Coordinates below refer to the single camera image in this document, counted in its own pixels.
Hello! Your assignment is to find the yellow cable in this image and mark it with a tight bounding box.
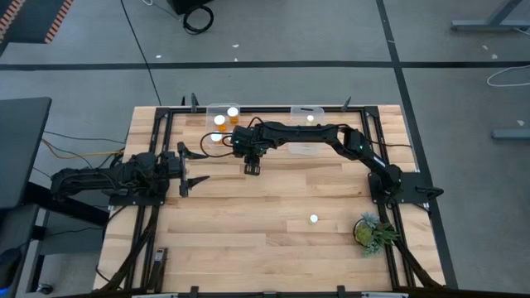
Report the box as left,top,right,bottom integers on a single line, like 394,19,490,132
40,137,125,161

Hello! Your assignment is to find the black mat with striped edge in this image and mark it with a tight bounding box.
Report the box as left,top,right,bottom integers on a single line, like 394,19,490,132
0,0,75,45

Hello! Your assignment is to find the black rectangular device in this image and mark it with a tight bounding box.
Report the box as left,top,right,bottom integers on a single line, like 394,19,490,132
152,247,169,291

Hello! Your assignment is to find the grey metal table foot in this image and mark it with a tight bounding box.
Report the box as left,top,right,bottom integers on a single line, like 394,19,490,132
491,128,530,141
450,0,530,33

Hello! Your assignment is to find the black metal table frame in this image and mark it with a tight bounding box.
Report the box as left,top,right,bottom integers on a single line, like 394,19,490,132
99,93,446,298

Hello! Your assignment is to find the silver aluminium extrusion bar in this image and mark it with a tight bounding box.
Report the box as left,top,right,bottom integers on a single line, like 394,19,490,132
131,291,180,298
361,291,410,298

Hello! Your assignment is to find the thin black cable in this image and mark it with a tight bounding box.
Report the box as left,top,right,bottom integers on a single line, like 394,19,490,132
43,130,128,146

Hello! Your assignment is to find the black desk top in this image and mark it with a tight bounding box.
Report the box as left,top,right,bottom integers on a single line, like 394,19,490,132
0,96,53,210

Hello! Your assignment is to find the coiled black cable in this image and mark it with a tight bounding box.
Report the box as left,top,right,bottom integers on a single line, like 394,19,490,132
182,3,215,36

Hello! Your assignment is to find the clear plastic bin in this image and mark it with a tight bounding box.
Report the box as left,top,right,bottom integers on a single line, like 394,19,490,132
205,102,242,150
289,105,325,156

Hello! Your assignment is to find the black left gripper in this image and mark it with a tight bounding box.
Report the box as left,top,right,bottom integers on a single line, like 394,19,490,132
159,142,211,199

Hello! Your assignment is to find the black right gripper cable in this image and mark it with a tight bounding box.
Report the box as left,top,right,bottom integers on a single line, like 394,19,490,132
200,117,266,159

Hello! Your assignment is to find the small potted succulent plant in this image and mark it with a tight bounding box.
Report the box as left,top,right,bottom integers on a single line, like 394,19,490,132
352,211,401,259

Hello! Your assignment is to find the long black floor cable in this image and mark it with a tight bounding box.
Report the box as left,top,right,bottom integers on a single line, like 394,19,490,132
119,0,163,107

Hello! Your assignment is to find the white cable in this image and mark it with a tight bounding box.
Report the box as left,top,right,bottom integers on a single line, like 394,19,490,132
486,64,530,89

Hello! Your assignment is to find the black box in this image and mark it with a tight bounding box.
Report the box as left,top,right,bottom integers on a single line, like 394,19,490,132
166,0,214,16

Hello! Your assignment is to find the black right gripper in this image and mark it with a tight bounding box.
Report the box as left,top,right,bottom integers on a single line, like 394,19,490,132
229,123,272,176

